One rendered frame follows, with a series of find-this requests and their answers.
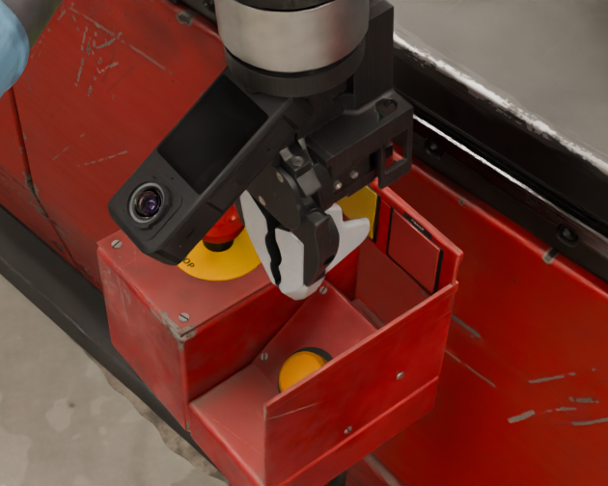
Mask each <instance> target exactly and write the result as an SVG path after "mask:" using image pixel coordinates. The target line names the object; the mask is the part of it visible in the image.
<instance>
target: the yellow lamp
mask: <svg viewBox="0 0 608 486"><path fill-rule="evenodd" d="M376 198H377V194H376V193H375V192H374V191H373V190H372V189H371V188H370V187H369V186H365V187H364V188H362V189H360V190H359V191H357V192H356V193H354V194H353V195H351V196H350V197H347V196H345V197H343V198H342V199H340V200H339V201H337V202H335V203H336V204H337V205H338V206H339V207H340V208H341V209H342V212H343V213H344V215H345V216H346V217H347V218H349V219H350V220H353V219H358V218H362V217H366V218H368V219H369V221H370V231H369V233H368V237H370V238H371V239H373V228H374V218H375V208H376Z"/></svg>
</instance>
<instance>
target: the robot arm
mask: <svg viewBox="0 0 608 486"><path fill-rule="evenodd" d="M62 1H63V0H0V97H1V96H2V95H3V93H4V92H5V91H7V90H8V89H9V88H10V87H11V86H12V85H13V84H14V83H15V82H16V81H17V80H18V78H19V77H20V75H21V74H22V72H23V70H24V69H25V67H26V65H27V62H28V58H29V53H30V51H31V50H32V48H33V46H34V45H35V43H36V42H37V40H38V39H39V37H40V35H41V33H42V32H43V30H44V29H45V27H46V25H47V24H48V22H49V21H50V19H51V18H52V16H53V15H54V14H55V12H56V11H57V9H58V8H59V6H60V5H61V3H62ZM214 4H215V11H216V18H217V26H218V33H219V36H220V38H221V40H222V42H223V45H224V52H225V59H226V63H227V66H226V68H225V69H224V70H223V71H222V72H221V73H220V74H219V76H218V77H217V78H216V79H215V80H214V81H213V82H212V84H211V85H210V86H209V87H208V88H207V89H206V91H205V92H204V93H203V94H202V95H201V96H200V97H199V99H198V100H197V101H196V102H195V103H194V104H193V105H192V107H191V108H190V109H189V110H188V111H187V112H186V113H185V115H184V116H183V117H182V118H181V119H180V120H179V122H178V123H177V124H176V125H175V126H174V127H173V128H172V130H171V131H170V132H169V133H168V134H167V135H166V136H165V138H164V139H163V140H162V141H161V142H160V143H159V144H158V145H157V147H156V148H155V149H154V150H153V151H152V152H151V154H150V155H149V156H148V157H147V158H146V159H145V160H144V162H143V163H142V164H141V165H140V166H139V167H138V168H137V170H136V171H135V172H134V173H133V174H132V175H131V176H130V178H129V179H128V180H127V181H126V182H125V183H124V185H123V186H122V187H121V188H120V189H119V190H118V191H117V193H116V194H115V195H114V196H113V197H112V198H111V199H110V201H109V203H108V211H109V214H110V216H111V218H112V219H113V220H114V222H115V223H116V224H117V225H118V226H119V227H120V229H121V230H122V231H123V232H124V233H125V234H126V235H127V237H128V238H129V239H130V240H131V241H132V242H133V243H134V245H135V246H136V247H137V248H138V249H139V250H140V251H141V252H142V253H143V254H145V255H147V256H149V257H152V258H154V259H156V260H158V261H160V262H162V263H164V264H167V265H178V264H180V263H181V262H182V261H183V260H184V259H185V258H186V257H187V255H188V254H189V253H190V252H191V251H192V250H193V249H194V248H195V246H196V245H197V244H198V243H199V242H200V241H201V240H202V239H203V237H204V236H205V235H206V234H207V233H208V232H209V231H210V229H211V228H212V227H213V226H214V225H215V224H216V223H217V222H218V220H219V219H220V218H221V217H222V216H223V215H224V214H225V213H226V211H227V210H228V209H229V208H230V207H231V206H232V205H233V204H234V203H235V207H236V210H237V213H238V215H239V218H240V220H241V223H242V224H243V225H244V226H245V227H246V230H247V233H248V235H249V238H250V240H251V242H252V244H253V247H254V249H255V251H256V253H257V255H258V256H259V258H260V260H261V262H262V264H263V267H264V269H265V271H266V273H267V275H268V277H269V279H270V280H271V281H272V282H273V283H274V284H275V285H277V286H278V287H279V288H280V290H281V291H282V293H284V294H286V295H288V296H289V297H291V298H292V299H293V300H302V299H305V298H306V297H308V296H309V295H311V294H312V293H314V292H315V291H316V290H317V289H318V287H319V286H320V285H321V283H322V281H323V280H324V278H325V274H326V273H327V272H328V271H329V270H331V269H332V268H333V267H334V266H335V265H336V264H338V263H339V262H340V261H341V260H342V259H343V258H344V257H346V256H347V255H348V254H349V253H350V252H351V251H353V250H354V249H355V248H356V247H357V246H358V245H360V244H361V243H362V242H363V241H364V239H365V238H366V237H367V235H368V233H369V231H370V221H369V219H368V218H366V217H362V218H358V219H353V220H349V221H343V213H342V209H341V208H340V207H339V206H338V205H337V204H336V202H337V201H339V200H340V199H342V198H343V197H345V196H347V197H350V196H351V195H353V194H354V193H356V192H357V191H359V190H360V189H362V188H364V187H365V186H367V185H368V184H370V183H371V182H373V181H374V179H375V178H376V177H377V176H378V188H379V189H380V190H382V189H384V188H385V187H387V186H388V185H390V184H391V183H393V182H394V181H396V180H397V179H399V178H400V177H402V176H404V175H406V174H407V173H409V172H410V171H411V164H412V135H413V106H412V105H411V104H410V103H408V102H407V101H406V100H405V99H403V98H402V97H401V96H400V95H398V94H397V93H396V92H395V91H394V89H393V49H394V6H393V5H392V4H390V3H389V2H388V1H386V0H214ZM381 104H383V105H384V106H385V107H386V108H387V107H388V106H389V104H394V105H395V106H396V107H397V111H395V112H393V113H392V114H390V115H389V116H387V117H385V118H384V119H383V116H382V115H381V114H380V113H378V112H377V111H376V110H375V108H376V107H378V106H380V105H381ZM403 131H404V148H403V158H402V159H401V160H399V161H398V162H396V163H395V164H393V165H392V166H390V167H389V168H387V169H386V159H387V158H388V157H390V156H392V155H393V143H391V142H390V141H389V140H390V139H392V138H394V137H395V136H397V135H398V134H400V133H401V132H403Z"/></svg>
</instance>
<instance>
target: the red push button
mask: <svg viewBox="0 0 608 486"><path fill-rule="evenodd" d="M244 228H245V226H244V225H243V224H242V223H241V220H240V218H239V215H238V213H237V210H236V207H235V203H234V204H233V205H232V206H231V207H230V208H229V209H228V210H227V211H226V213H225V214H224V215H223V216H222V217H221V218H220V219H219V220H218V222H217V223H216V224H215V225H214V226H213V227H212V228H211V229H210V231H209V232H208V233H207V234H206V235H205V236H204V237H203V239H202V240H203V244H204V246H205V247H206V248H207V249H208V250H210V251H212V252H224V251H226V250H228V249H230V248H231V247H232V246H233V244H234V239H235V238H237V237H238V236H239V235H240V233H241V232H242V231H243V229H244Z"/></svg>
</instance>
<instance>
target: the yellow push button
mask: <svg viewBox="0 0 608 486"><path fill-rule="evenodd" d="M325 364H327V361H326V360H325V359H324V358H323V357H321V356H319V355H317V354H315V353H313V352H308V351H302V352H298V353H295V354H293V355H291V356H290V357H289V358H288V359H287V360H286V361H285V362H284V364H283V365H282V367H281V370H280V373H279V388H280V391H281V392H283V391H284V390H286V389H287V388H289V387H290V386H292V385H294V384H295V383H297V382H298V381H300V380H301V379H303V378H304V377H306V376H307V375H309V374H311V373H312V372H314V371H315V370H317V369H318V368H320V367H321V366H323V365H325Z"/></svg>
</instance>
